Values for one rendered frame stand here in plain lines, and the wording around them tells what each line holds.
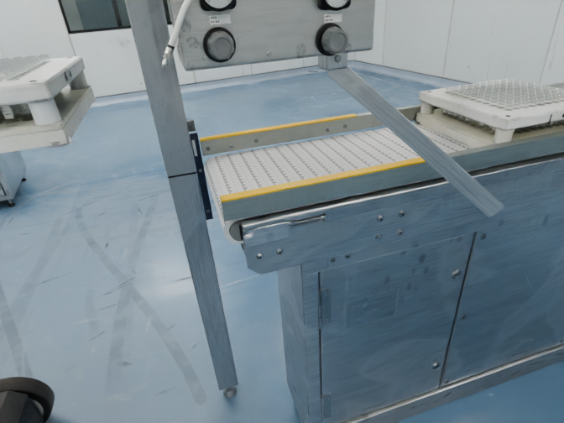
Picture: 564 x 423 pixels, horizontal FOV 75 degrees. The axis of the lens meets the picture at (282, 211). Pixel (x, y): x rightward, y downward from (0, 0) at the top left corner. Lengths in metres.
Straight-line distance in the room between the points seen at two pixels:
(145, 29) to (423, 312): 0.80
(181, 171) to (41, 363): 1.06
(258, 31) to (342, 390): 0.82
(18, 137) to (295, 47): 0.32
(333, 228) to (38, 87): 0.42
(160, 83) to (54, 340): 1.22
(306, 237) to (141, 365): 1.01
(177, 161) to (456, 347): 0.82
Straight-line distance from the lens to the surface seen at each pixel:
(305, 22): 0.45
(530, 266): 1.07
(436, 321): 0.98
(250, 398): 1.30
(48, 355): 1.68
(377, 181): 0.59
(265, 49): 0.44
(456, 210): 0.72
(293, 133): 0.80
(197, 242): 0.88
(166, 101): 0.75
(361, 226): 0.62
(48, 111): 0.50
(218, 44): 0.40
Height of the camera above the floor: 1.08
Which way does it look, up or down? 30 degrees down
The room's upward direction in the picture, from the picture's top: 4 degrees counter-clockwise
